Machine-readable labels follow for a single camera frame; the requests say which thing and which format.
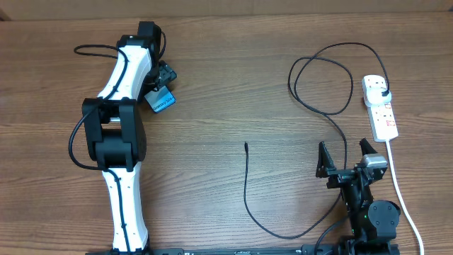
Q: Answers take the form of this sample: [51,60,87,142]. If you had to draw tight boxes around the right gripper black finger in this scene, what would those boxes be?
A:
[316,142,336,178]
[359,138,377,156]

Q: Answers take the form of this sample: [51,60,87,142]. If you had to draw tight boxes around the dark blue Galaxy smartphone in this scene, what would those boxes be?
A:
[144,86,176,113]

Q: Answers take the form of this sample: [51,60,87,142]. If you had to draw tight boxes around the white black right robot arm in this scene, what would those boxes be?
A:
[314,138,401,255]

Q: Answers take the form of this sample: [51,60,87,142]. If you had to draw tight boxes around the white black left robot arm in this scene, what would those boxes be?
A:
[77,21,177,254]

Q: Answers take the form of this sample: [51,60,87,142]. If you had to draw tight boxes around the white charger plug adapter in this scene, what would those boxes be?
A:
[364,86,392,107]

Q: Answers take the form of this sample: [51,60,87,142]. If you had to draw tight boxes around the white power extension strip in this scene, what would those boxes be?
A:
[362,74,398,142]

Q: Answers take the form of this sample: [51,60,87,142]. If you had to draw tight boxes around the white power strip cord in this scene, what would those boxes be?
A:
[384,140,425,255]

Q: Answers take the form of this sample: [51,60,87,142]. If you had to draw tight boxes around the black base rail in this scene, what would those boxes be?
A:
[85,244,401,255]

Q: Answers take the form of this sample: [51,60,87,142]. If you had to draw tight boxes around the black USB charging cable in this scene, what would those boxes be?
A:
[243,42,391,240]

